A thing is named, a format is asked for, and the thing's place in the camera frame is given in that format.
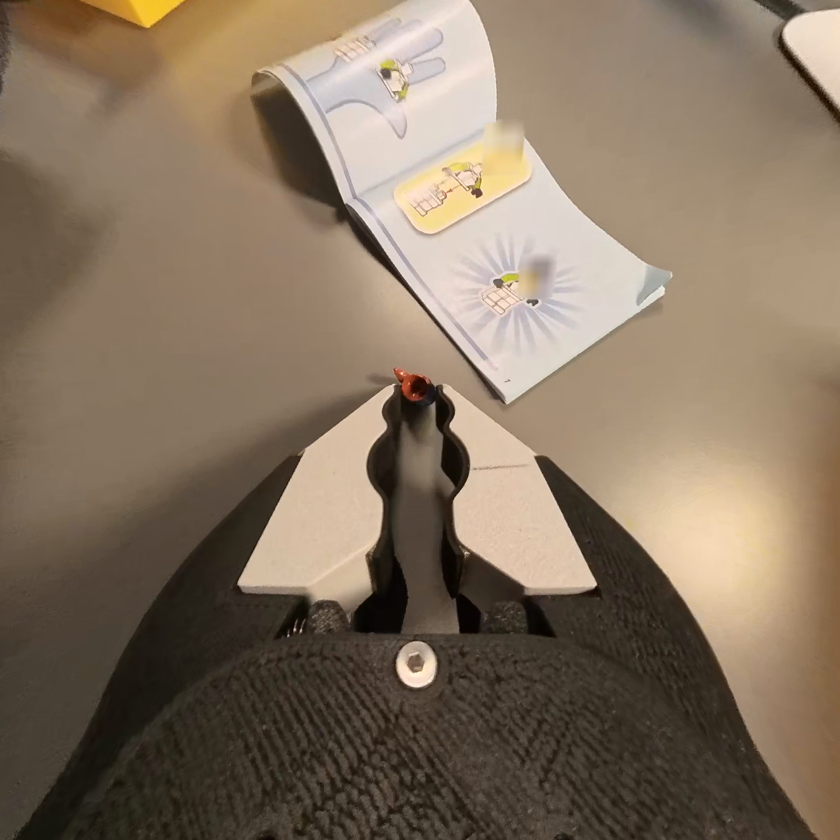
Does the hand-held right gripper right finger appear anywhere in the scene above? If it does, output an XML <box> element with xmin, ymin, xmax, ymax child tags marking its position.
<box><xmin>436</xmin><ymin>386</ymin><xmax>598</xmax><ymax>599</ymax></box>

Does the wooden book stand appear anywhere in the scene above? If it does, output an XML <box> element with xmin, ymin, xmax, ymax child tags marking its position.
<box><xmin>777</xmin><ymin>0</ymin><xmax>840</xmax><ymax>124</ymax></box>

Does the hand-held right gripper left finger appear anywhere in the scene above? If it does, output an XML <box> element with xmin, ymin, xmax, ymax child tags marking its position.
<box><xmin>236</xmin><ymin>385</ymin><xmax>403</xmax><ymax>601</ymax></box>

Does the yellow plastic bin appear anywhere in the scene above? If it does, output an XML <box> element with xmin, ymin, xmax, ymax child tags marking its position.
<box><xmin>80</xmin><ymin>0</ymin><xmax>190</xmax><ymax>30</ymax></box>

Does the dark lego minifigure cap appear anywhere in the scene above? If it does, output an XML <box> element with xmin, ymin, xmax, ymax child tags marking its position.
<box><xmin>392</xmin><ymin>366</ymin><xmax>437</xmax><ymax>406</ymax></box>

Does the lego instruction booklet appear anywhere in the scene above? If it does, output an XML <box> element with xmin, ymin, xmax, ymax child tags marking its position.
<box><xmin>249</xmin><ymin>0</ymin><xmax>675</xmax><ymax>404</ymax></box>

